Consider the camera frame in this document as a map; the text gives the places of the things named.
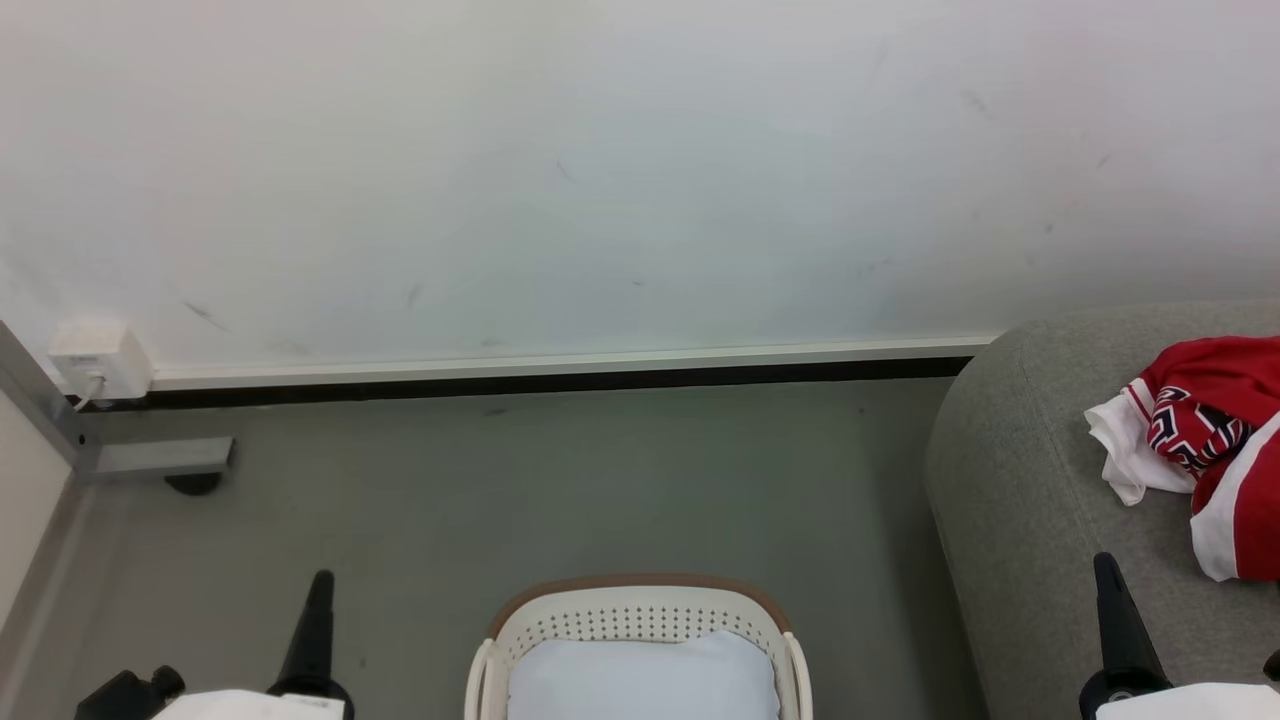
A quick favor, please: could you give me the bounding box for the cream perforated laundry basket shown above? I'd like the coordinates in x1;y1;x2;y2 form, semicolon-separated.
463;573;814;720

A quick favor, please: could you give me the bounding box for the white wall outlet box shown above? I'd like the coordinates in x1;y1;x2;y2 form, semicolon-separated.
48;320;153;401

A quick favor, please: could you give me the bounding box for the grey fabric sofa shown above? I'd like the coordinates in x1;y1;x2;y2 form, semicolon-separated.
924;300;1280;720

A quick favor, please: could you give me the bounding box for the beige partition panel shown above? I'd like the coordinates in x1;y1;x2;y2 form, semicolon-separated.
0;390;73;631

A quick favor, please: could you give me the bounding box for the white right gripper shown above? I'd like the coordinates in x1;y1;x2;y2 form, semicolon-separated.
1078;552;1280;720

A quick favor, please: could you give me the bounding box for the light blue garment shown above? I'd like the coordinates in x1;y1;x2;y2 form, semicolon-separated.
507;630;782;720

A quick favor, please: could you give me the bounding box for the white and black baseboard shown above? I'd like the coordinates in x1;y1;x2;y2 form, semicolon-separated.
60;335;1001;411

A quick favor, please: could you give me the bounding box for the red and white jersey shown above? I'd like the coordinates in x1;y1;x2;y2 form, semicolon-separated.
1085;336;1280;583

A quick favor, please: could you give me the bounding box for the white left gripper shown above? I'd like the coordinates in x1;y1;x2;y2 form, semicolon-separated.
150;570;355;720

